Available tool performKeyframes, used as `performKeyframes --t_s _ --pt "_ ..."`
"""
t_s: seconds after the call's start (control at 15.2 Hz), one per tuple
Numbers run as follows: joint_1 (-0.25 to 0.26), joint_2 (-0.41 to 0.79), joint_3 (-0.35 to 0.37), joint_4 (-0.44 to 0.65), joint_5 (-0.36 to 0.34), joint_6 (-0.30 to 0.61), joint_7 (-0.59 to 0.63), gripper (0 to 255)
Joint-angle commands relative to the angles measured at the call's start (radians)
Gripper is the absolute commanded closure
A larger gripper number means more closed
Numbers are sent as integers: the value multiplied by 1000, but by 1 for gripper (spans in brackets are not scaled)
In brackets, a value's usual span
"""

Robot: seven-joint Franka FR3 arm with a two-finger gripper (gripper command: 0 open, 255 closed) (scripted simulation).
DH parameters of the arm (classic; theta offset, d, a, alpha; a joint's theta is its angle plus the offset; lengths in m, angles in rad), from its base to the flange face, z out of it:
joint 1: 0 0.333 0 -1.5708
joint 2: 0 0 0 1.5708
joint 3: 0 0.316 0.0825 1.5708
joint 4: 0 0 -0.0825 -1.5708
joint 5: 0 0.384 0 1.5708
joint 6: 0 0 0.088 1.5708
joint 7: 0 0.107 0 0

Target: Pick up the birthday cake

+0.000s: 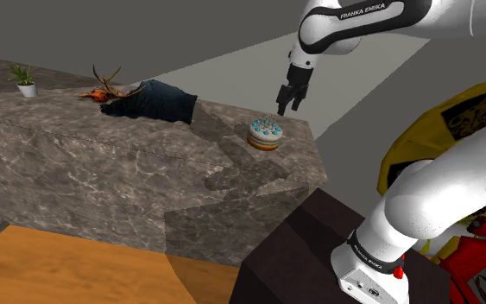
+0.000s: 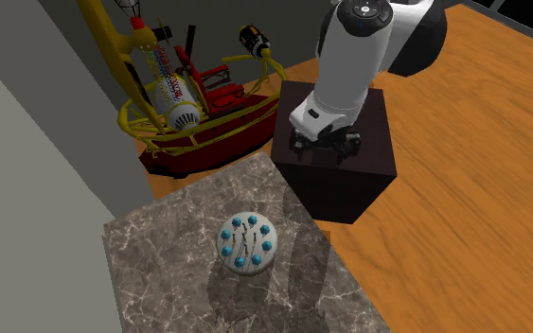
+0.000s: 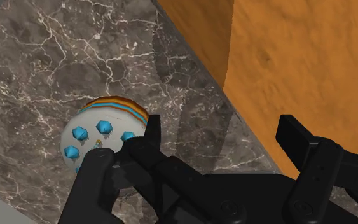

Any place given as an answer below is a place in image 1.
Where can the white cake with blue dollops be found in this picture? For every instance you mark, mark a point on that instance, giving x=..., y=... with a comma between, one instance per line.
x=264, y=135

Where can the green plant in white pot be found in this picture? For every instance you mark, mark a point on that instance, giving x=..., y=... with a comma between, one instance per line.
x=25, y=82

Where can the yellow and red patterned object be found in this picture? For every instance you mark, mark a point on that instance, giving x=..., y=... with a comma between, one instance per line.
x=427, y=126

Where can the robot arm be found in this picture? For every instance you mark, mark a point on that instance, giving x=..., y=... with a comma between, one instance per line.
x=436, y=198

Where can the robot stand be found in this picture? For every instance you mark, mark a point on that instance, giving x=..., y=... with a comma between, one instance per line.
x=293, y=252

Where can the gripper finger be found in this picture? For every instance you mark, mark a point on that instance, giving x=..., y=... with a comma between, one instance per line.
x=284, y=99
x=300, y=97

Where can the dark figure with antlered skull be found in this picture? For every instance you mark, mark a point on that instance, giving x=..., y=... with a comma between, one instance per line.
x=158, y=103

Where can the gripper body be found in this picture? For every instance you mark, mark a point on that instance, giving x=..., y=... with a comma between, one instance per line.
x=299, y=76

